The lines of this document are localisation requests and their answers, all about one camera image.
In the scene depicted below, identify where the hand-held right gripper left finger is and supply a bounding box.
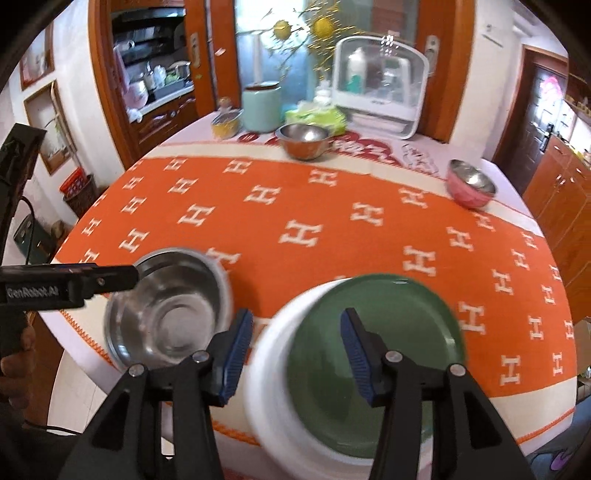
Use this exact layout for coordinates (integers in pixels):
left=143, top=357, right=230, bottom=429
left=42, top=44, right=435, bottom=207
left=58, top=308, right=254, bottom=480

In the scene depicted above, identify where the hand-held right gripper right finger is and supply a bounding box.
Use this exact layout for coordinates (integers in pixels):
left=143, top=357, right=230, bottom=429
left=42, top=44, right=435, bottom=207
left=340, top=308, right=536, bottom=480

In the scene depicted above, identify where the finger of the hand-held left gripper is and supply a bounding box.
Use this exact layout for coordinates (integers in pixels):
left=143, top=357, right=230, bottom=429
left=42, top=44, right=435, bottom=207
left=85, top=265, right=140, bottom=301

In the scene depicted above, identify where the white-sided steel bowl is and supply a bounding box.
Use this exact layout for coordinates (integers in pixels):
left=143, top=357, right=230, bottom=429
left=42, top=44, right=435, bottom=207
left=102, top=248, right=234, bottom=370

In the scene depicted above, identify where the green plate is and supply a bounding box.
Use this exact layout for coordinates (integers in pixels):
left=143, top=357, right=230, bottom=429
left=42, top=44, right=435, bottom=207
left=286, top=273, right=466, bottom=460

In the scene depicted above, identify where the pink-sided steel bowl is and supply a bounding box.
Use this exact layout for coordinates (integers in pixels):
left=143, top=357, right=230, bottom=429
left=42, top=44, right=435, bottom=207
left=445, top=159, right=498, bottom=210

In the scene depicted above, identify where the person's left forearm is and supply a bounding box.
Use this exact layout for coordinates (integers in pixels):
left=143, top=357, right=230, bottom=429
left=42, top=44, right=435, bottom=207
left=0, top=402, right=81, bottom=480

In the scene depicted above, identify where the person's left hand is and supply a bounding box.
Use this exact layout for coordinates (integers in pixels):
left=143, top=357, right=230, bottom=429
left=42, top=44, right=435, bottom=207
left=0, top=323, right=38, bottom=402

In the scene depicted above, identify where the dark green air fryer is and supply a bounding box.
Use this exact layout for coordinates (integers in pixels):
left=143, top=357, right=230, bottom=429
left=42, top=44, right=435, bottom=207
left=14, top=222, right=58, bottom=261

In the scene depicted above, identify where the red basket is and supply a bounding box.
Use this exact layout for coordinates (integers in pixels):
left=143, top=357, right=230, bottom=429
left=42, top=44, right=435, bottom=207
left=60, top=168, right=98, bottom=217

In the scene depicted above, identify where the orange patterned table cloth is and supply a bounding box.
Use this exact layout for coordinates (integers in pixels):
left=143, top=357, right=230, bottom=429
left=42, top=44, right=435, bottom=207
left=48, top=138, right=578, bottom=448

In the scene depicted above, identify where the yellow tin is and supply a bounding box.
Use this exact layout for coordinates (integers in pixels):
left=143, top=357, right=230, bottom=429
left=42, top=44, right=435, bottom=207
left=211, top=108, right=244, bottom=140

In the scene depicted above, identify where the mint green canister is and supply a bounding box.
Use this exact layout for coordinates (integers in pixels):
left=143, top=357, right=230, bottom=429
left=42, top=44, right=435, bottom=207
left=242, top=82, right=283, bottom=132

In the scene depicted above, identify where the green tissue packet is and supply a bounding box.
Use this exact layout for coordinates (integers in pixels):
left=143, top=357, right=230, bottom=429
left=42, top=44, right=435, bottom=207
left=285, top=100, right=348, bottom=136

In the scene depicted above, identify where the white dish cabinet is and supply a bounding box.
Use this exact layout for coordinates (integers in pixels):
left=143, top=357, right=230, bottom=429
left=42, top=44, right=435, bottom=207
left=333, top=36, right=430, bottom=140

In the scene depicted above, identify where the wooden side cabinet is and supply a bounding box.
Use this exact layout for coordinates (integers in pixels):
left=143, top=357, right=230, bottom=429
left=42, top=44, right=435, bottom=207
left=522, top=134, right=591, bottom=296

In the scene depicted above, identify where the white tube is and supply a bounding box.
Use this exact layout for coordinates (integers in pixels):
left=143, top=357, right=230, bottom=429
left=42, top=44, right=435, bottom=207
left=250, top=32, right=265, bottom=86

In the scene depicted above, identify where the wooden sliding door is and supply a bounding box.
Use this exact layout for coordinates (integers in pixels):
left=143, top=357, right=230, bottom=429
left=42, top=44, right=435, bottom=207
left=413, top=0, right=476, bottom=141

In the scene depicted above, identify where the tall white bottle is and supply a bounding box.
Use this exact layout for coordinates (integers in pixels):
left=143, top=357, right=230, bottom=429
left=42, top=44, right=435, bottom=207
left=390, top=60, right=411, bottom=95

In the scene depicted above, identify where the white and teal bottle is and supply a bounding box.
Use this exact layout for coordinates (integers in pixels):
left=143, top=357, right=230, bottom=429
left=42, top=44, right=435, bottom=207
left=346, top=47, right=368, bottom=94

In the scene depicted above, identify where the dark entrance door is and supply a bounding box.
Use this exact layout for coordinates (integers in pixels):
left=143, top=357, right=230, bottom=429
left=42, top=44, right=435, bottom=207
left=492, top=44, right=571, bottom=195

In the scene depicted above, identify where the branch with yellow fruits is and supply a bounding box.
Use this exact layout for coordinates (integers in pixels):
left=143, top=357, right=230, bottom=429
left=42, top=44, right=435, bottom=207
left=249, top=0, right=365, bottom=79

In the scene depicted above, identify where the black cable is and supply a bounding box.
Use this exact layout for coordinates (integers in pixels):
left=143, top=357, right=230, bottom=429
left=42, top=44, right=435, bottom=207
left=18, top=196, right=38, bottom=264

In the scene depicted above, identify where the large wall niche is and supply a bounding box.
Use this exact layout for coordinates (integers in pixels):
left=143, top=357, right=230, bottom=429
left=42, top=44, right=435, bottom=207
left=24, top=80, right=77, bottom=175

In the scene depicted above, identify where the small wall niche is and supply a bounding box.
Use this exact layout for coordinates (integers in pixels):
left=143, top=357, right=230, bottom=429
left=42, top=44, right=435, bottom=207
left=19, top=21, right=56, bottom=90

